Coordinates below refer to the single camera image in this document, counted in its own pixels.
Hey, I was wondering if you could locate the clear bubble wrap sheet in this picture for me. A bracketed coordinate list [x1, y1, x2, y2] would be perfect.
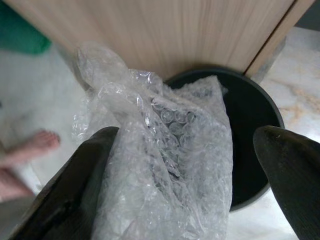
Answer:
[71, 42, 235, 240]

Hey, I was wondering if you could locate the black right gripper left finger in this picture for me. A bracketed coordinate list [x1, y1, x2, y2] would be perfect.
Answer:
[7, 126, 120, 240]

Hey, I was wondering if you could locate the black round rubbish bin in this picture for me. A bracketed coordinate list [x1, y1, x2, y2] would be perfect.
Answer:
[163, 65, 286, 213]

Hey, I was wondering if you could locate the light wooden cabinet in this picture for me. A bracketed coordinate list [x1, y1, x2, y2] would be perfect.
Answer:
[2, 0, 313, 83]

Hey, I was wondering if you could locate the person's bare foot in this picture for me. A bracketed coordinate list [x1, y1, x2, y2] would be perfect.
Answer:
[0, 128, 62, 203]

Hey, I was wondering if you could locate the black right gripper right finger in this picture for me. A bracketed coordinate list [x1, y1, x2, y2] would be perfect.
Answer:
[252, 125, 320, 240]

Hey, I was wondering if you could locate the green cloth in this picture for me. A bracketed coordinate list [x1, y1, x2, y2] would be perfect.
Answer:
[0, 2, 52, 55]

